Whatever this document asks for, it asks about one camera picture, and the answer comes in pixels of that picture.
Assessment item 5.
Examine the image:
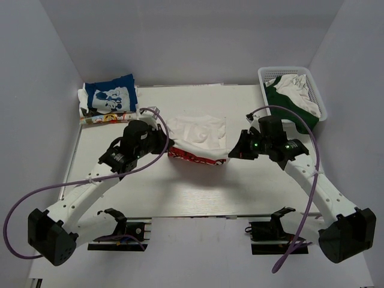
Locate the colourful cartoon print folded shirt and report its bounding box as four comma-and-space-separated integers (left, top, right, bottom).
80, 113, 137, 125

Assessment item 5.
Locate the white plastic mesh basket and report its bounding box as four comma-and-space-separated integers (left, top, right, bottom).
258, 66, 328, 122

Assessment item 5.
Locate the white printed t-shirt in basket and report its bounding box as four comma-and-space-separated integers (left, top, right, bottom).
265, 74, 321, 118

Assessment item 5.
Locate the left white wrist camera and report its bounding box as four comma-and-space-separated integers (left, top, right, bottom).
138, 106, 160, 130

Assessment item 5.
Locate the dark green t-shirt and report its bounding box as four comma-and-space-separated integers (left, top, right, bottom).
263, 85, 319, 134

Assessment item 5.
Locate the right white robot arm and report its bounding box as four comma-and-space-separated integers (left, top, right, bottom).
229, 116, 376, 263

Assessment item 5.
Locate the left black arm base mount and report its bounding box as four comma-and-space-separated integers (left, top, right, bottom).
87, 218, 152, 252

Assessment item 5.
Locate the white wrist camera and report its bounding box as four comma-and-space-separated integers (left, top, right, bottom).
138, 106, 160, 130
245, 113, 260, 129

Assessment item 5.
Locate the white Coca-Cola print t-shirt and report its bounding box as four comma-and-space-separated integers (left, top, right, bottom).
166, 115, 229, 166

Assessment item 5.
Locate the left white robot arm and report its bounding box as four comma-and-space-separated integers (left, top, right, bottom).
28, 120, 175, 266

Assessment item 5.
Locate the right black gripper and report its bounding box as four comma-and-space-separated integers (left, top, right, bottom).
229, 129, 271, 160

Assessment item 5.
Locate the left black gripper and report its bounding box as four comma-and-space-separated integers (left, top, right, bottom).
135, 124, 174, 158

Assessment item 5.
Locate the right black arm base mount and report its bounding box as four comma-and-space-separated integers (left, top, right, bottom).
245, 221, 294, 256

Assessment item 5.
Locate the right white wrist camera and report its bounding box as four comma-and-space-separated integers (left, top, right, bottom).
245, 113, 260, 129

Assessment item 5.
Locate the blue cartoon print t-shirt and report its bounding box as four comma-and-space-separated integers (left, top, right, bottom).
83, 74, 138, 115

